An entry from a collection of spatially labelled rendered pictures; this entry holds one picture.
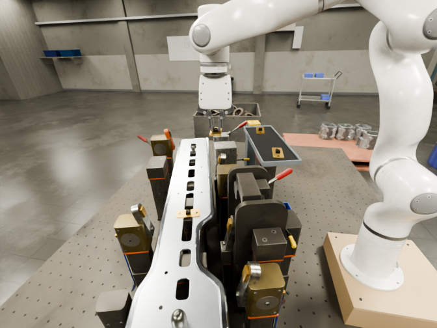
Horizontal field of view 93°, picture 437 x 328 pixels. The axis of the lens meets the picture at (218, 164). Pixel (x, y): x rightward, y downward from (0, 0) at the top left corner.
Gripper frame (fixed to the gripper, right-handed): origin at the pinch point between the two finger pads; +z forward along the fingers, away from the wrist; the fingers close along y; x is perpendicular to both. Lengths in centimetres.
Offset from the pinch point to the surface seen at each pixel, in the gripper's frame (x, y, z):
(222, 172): -3.6, -1.8, 20.9
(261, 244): 33.4, -12.6, 17.5
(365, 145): -223, -198, 101
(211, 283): 35.6, -0.9, 29.7
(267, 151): -6.0, -19.1, 12.7
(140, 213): 20.1, 21.8, 21.6
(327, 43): -685, -291, -38
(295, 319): 28, -28, 59
